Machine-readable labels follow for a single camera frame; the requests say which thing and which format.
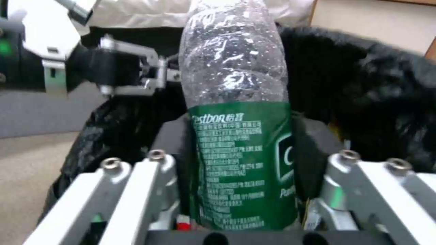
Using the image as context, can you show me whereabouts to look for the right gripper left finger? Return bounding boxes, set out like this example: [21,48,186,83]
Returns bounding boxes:
[24,118,191,245]

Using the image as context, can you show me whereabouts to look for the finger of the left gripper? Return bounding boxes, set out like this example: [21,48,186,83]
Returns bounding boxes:
[99,34,182,70]
[99,68,182,97]

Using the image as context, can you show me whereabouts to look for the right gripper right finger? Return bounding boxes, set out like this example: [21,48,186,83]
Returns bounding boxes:
[291,112,436,245]

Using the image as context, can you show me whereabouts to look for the clear bottle with green label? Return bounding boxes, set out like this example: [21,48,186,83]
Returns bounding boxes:
[178,0,299,232]

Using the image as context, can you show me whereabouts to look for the black trash bag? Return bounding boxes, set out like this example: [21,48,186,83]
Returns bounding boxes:
[42,22,436,225]

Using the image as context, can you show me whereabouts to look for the white crumpled sheet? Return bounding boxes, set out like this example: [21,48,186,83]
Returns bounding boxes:
[89,0,318,29]

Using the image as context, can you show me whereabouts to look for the grey upholstered furniture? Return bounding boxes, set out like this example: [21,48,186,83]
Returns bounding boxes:
[0,88,106,140]

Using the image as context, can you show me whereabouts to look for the pale wooden furniture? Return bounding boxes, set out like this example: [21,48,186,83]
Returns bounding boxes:
[311,0,436,57]

